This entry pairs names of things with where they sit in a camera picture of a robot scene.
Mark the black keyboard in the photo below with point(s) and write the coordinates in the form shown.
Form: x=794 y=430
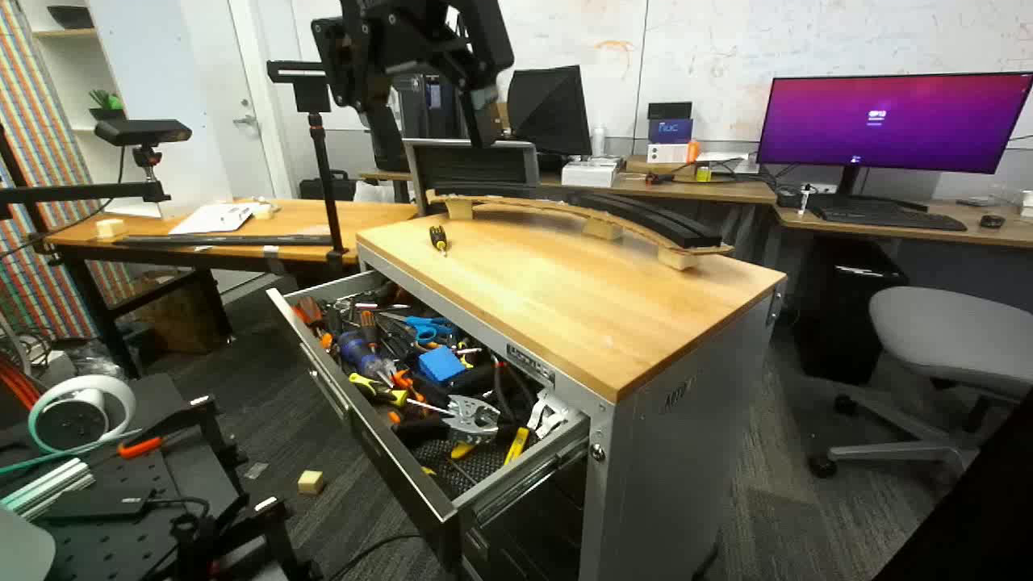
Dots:
x=881 y=214

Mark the blue box in drawer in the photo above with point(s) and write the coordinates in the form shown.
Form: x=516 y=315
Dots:
x=441 y=364

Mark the grey office chair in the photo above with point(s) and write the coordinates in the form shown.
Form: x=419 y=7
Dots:
x=954 y=338

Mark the camera on black tripod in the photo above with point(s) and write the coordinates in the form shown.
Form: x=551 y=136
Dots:
x=310 y=99

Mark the black angled monitor back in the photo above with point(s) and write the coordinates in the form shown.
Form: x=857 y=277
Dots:
x=547 y=108

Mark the grey tool drawer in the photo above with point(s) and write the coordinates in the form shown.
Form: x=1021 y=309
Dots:
x=361 y=337

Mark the purple screen monitor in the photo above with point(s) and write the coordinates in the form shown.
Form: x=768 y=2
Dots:
x=892 y=121

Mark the white tape roll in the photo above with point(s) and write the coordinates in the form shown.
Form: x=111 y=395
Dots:
x=82 y=409

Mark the silver pliers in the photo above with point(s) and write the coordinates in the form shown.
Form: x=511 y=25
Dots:
x=472 y=418

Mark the black computer tower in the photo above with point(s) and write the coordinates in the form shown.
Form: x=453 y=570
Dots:
x=834 y=288

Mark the wooden side desk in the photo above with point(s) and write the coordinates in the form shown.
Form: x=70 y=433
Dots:
x=301 y=235

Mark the small black yellow object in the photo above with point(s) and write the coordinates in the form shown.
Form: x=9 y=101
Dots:
x=441 y=239

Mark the black camera on stand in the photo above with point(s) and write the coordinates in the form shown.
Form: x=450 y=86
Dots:
x=143 y=136

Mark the long wooden back desk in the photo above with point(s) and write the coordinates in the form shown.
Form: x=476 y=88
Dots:
x=760 y=194

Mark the grey cabinet with wood top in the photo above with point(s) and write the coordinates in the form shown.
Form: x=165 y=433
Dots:
x=656 y=361

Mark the white papers on desk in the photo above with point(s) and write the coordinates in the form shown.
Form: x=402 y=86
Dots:
x=213 y=216

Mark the curved wooden track model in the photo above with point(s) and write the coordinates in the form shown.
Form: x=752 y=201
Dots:
x=672 y=239

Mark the blue white small box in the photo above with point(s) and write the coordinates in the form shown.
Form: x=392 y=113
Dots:
x=669 y=131

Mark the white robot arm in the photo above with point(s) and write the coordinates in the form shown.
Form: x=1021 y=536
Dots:
x=371 y=38

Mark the small wooden block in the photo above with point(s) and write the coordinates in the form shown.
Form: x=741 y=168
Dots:
x=310 y=480

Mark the black perforated board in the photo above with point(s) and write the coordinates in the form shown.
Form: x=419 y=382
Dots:
x=122 y=524

